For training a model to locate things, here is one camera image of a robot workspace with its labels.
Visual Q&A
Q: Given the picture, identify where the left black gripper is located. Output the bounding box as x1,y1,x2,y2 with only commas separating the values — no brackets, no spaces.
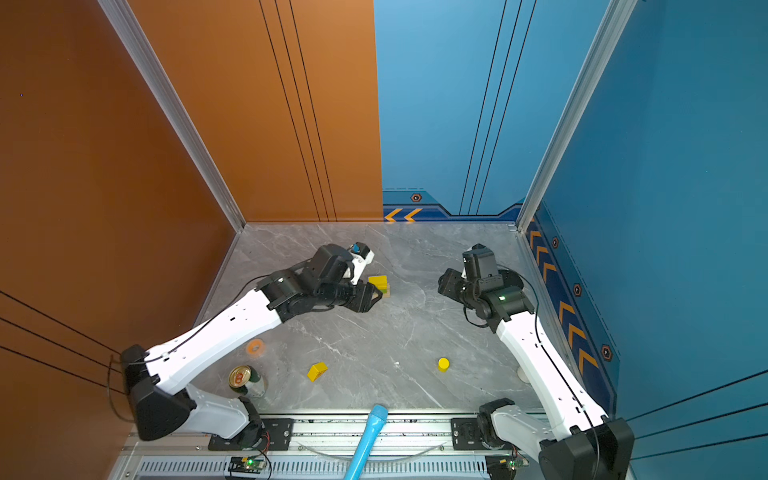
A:
316,278,386,313

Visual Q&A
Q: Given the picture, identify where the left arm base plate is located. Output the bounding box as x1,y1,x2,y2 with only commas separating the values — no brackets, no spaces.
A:
208,418,294,452

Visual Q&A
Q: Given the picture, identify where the white bottle green cap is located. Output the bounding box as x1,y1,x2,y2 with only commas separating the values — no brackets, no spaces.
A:
517,367,530,384

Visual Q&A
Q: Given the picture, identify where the right circuit board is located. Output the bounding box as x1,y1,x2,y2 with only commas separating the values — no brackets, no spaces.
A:
485,456,530,480

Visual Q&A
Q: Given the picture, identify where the metal tin can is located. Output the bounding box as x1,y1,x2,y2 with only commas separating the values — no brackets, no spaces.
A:
228,365,267,400

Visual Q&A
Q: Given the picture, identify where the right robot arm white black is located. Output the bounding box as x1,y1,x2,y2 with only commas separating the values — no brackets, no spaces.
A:
438,244,635,479

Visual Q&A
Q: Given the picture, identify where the yellow long block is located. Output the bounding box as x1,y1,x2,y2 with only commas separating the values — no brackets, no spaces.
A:
368,275,389,293

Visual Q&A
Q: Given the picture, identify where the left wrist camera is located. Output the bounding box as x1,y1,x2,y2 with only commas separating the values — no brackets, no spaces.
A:
347,242,375,285

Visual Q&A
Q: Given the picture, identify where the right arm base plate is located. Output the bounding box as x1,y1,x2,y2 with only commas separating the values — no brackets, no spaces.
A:
450,417,517,451

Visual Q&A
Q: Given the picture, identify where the small orange cup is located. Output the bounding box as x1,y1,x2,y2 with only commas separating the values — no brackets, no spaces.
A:
246,338,266,358

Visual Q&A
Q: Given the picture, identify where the aluminium front rail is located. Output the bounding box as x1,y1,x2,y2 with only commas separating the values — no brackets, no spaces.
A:
109,410,546,479

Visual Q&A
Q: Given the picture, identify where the cyan tube pole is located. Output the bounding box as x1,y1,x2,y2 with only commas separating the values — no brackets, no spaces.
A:
344,405,388,480

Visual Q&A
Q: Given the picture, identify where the left circuit board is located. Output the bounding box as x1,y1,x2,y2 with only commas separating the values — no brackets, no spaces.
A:
226,456,271,479

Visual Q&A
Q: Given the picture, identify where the yellow cylinder block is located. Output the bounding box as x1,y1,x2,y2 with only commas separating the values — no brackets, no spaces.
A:
438,358,451,373

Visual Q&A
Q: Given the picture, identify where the circuit board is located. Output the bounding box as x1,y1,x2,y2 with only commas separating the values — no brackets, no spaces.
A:
226,456,271,479
485,456,530,480

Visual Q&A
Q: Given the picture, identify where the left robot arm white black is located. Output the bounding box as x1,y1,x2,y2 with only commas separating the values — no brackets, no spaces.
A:
120,243,382,450

